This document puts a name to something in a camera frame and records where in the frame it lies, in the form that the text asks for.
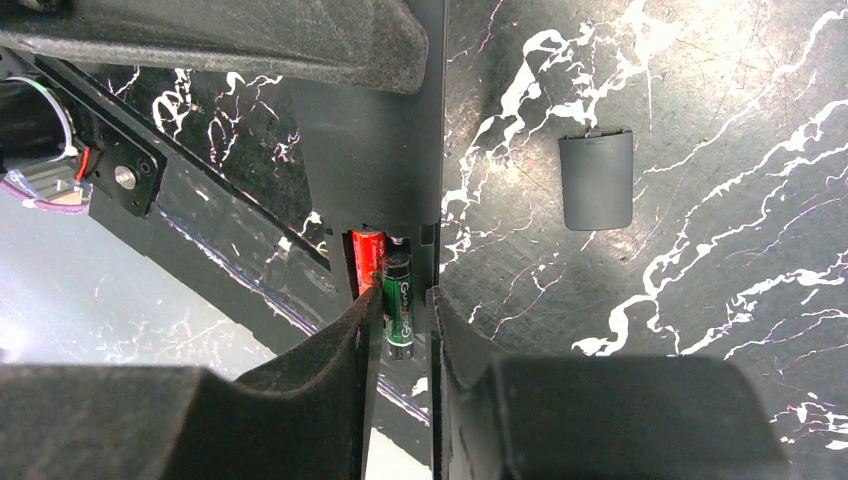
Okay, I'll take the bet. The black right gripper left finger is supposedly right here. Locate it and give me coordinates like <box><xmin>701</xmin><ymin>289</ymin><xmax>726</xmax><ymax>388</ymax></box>
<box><xmin>1</xmin><ymin>288</ymin><xmax>383</xmax><ymax>479</ymax></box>

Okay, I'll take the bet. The black base bar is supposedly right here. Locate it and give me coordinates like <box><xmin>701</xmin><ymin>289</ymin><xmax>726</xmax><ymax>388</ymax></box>
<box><xmin>0</xmin><ymin>46</ymin><xmax>372</xmax><ymax>372</ymax></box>

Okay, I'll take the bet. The black remote battery cover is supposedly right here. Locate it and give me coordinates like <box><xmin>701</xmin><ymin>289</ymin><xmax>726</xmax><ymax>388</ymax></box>
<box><xmin>558</xmin><ymin>129</ymin><xmax>634</xmax><ymax>231</ymax></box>

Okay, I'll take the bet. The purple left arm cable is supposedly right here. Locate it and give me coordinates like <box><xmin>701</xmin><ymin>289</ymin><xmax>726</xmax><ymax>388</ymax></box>
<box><xmin>0</xmin><ymin>178</ymin><xmax>91</xmax><ymax>217</ymax></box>

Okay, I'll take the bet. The dark green battery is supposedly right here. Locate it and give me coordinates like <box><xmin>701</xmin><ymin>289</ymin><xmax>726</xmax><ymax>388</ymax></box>
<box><xmin>381</xmin><ymin>251</ymin><xmax>414</xmax><ymax>360</ymax></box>

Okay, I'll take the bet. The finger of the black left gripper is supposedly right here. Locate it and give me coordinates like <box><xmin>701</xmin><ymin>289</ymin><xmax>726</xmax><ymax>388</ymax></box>
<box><xmin>1</xmin><ymin>0</ymin><xmax>430</xmax><ymax>94</ymax></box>

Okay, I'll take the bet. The black cylindrical remote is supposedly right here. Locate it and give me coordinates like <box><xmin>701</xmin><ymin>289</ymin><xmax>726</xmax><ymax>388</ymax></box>
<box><xmin>291</xmin><ymin>1</ymin><xmax>448</xmax><ymax>306</ymax></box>

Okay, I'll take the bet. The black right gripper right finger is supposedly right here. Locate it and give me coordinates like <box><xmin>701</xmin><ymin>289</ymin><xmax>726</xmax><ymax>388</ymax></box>
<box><xmin>427</xmin><ymin>287</ymin><xmax>792</xmax><ymax>479</ymax></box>

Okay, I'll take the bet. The red orange battery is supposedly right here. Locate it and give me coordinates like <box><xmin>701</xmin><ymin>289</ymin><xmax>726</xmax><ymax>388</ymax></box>
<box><xmin>352</xmin><ymin>231</ymin><xmax>387</xmax><ymax>295</ymax></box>

